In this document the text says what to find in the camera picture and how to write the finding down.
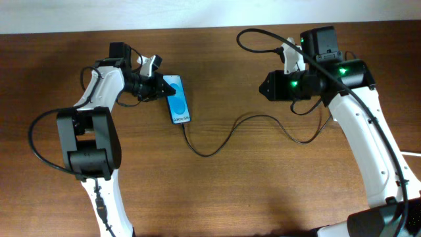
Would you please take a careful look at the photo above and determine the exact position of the blue screen Galaxy smartphone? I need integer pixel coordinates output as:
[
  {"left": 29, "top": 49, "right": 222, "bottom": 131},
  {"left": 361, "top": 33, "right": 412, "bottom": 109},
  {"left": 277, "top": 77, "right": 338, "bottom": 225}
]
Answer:
[{"left": 164, "top": 75, "right": 191, "bottom": 124}]

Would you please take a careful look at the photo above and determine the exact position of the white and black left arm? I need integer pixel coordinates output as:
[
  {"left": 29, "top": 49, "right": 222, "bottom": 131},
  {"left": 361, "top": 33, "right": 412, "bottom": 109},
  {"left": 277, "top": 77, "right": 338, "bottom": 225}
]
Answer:
[{"left": 57, "top": 42, "right": 176, "bottom": 236}]

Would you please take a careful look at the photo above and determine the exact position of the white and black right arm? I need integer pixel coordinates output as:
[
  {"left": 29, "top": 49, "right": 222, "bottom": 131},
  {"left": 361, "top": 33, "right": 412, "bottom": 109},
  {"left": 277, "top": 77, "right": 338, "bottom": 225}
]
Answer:
[{"left": 259, "top": 26, "right": 420, "bottom": 236}]

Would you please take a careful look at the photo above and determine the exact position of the black USB charging cable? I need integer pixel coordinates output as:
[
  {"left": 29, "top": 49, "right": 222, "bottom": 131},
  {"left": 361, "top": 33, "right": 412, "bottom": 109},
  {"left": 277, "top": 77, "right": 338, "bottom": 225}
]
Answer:
[{"left": 179, "top": 113, "right": 333, "bottom": 158}]

